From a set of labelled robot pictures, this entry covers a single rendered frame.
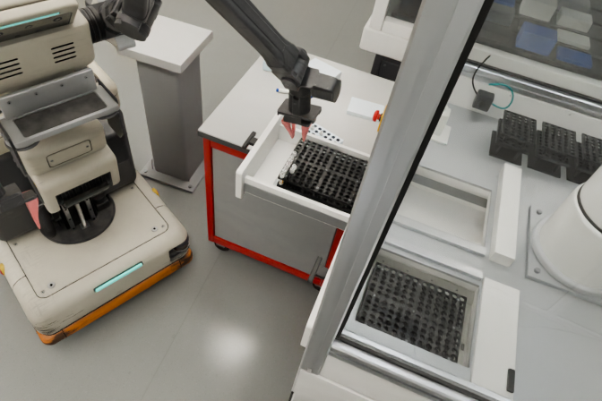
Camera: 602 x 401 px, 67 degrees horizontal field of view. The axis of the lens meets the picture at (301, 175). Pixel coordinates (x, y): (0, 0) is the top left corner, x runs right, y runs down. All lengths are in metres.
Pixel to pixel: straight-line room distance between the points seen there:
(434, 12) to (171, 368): 1.75
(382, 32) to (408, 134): 1.52
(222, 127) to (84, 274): 0.74
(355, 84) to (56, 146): 1.07
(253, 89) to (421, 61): 1.39
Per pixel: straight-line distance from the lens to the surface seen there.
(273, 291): 2.07
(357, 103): 1.73
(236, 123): 1.60
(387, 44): 1.94
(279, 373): 1.94
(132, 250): 1.88
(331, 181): 1.26
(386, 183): 0.47
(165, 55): 1.91
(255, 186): 1.25
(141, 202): 2.00
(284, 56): 1.01
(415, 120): 0.41
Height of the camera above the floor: 1.83
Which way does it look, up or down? 48 degrees down
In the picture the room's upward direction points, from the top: 10 degrees clockwise
